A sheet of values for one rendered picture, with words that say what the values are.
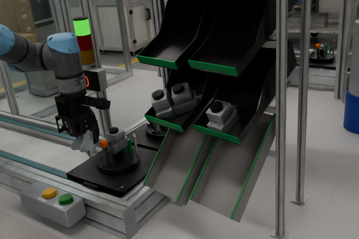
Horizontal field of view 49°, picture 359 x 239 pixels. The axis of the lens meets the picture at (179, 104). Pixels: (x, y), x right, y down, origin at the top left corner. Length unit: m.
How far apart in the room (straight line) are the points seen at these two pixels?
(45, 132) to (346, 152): 1.17
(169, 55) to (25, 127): 1.00
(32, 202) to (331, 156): 1.02
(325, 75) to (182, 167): 1.22
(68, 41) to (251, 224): 0.71
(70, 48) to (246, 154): 0.52
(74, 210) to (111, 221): 0.11
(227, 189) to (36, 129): 0.98
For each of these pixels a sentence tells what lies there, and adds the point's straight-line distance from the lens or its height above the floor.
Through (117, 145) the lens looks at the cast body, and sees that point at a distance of 1.26.
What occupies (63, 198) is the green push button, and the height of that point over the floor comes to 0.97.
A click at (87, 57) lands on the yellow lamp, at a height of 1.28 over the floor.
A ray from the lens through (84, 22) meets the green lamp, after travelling 1.36.
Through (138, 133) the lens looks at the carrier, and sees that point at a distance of 1.50.
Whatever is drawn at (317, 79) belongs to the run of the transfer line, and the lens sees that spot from 2.15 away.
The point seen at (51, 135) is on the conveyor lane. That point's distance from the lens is 1.69.
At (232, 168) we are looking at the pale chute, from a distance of 1.03.
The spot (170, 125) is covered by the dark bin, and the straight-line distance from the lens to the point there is 0.98.
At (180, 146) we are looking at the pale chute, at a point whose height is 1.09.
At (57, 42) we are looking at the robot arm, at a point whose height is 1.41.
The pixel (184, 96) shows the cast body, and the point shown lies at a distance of 0.97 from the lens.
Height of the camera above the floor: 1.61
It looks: 22 degrees down
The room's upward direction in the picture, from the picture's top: 5 degrees counter-clockwise
